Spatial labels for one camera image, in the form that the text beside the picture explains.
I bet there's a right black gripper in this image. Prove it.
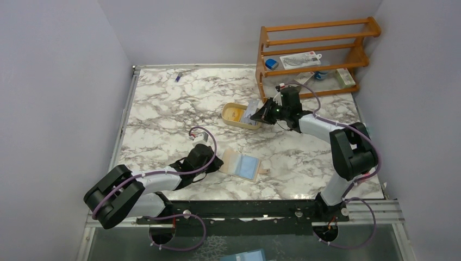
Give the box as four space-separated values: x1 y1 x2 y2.
251 97 289 125

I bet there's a grey credit card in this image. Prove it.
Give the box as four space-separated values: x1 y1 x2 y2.
243 100 259 116

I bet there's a white VIP credit card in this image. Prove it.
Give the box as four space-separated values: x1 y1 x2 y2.
240 115 258 126

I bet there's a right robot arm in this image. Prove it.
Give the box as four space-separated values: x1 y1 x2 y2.
251 87 379 221

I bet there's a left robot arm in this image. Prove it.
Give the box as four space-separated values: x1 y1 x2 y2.
83 144 224 229

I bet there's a yellow white card in tray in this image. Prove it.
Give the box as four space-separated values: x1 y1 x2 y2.
225 107 245 122

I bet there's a tan oval tray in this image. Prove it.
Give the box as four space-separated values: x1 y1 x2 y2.
221 103 262 131

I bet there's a blue small box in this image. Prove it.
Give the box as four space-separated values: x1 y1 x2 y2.
265 59 279 71

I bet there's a blue white cup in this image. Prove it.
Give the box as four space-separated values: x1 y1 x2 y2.
314 70 329 80

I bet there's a white packaged item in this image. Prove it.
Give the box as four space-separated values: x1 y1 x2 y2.
280 51 322 70

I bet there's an orange wooden rack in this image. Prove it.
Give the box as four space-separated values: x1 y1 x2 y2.
256 17 382 101

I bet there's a green white box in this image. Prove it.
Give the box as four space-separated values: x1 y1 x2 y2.
335 68 356 89

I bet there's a blue object at bottom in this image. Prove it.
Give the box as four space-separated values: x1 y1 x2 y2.
219 249 266 261

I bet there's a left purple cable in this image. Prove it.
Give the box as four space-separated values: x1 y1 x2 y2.
91 126 218 252

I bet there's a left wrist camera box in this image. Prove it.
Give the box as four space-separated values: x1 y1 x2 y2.
192 132 209 146

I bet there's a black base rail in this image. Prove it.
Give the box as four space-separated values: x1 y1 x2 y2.
136 200 349 237

